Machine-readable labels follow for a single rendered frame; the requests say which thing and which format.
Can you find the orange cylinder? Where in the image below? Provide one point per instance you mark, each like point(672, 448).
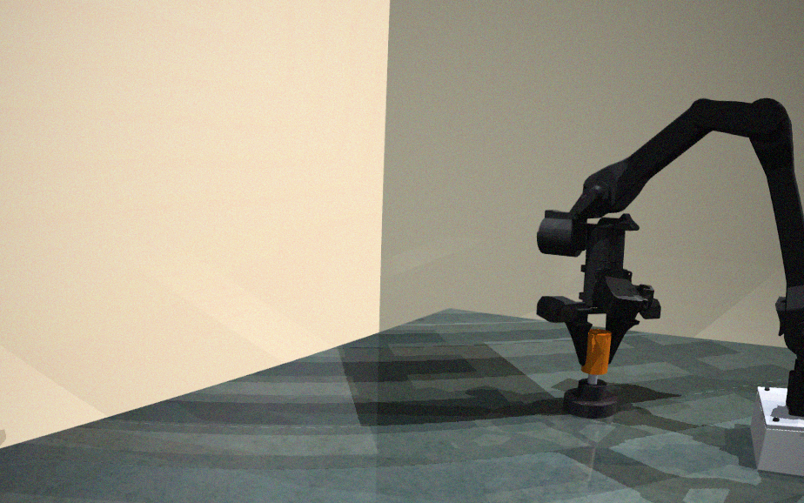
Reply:
point(598, 352)

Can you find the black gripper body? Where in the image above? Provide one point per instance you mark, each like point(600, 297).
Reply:
point(557, 309)

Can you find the black round pedestal with silver shaft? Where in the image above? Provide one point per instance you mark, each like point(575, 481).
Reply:
point(590, 400)

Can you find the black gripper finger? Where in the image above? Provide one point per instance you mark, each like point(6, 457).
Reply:
point(618, 328)
point(579, 334)

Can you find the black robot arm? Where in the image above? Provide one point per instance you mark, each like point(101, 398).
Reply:
point(612, 189)

